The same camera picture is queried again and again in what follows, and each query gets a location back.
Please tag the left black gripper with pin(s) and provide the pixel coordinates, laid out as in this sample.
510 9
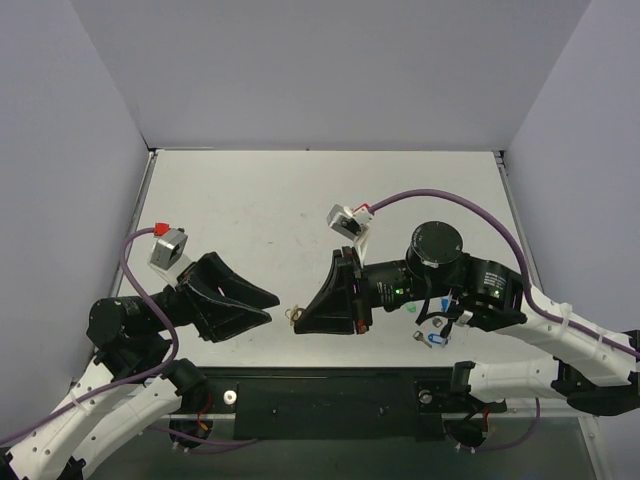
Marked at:
191 300

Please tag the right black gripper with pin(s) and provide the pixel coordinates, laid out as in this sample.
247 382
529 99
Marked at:
357 291

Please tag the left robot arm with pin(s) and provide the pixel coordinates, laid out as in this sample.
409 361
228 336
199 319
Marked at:
135 376

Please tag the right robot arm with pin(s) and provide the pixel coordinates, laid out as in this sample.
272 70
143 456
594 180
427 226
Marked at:
594 371

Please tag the silver key with blue tag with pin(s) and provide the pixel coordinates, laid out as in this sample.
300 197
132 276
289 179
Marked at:
419 336

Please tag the blue key tag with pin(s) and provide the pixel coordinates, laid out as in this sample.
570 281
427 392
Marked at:
437 339

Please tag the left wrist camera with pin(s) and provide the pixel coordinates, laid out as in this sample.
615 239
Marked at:
167 258

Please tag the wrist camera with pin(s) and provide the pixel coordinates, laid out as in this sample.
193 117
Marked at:
167 258
353 224

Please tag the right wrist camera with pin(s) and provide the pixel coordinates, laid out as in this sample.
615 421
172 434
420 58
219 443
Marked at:
353 224

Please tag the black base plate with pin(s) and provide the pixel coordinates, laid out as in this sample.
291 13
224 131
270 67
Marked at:
307 403

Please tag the aluminium frame rail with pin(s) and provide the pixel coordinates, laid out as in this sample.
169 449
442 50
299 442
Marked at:
520 234

